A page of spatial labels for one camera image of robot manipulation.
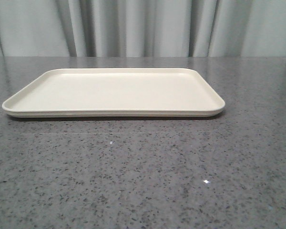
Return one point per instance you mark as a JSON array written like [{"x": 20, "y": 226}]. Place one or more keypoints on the cream rectangular plastic tray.
[{"x": 113, "y": 92}]

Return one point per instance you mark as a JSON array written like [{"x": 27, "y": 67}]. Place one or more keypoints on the grey-white pleated curtain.
[{"x": 143, "y": 28}]

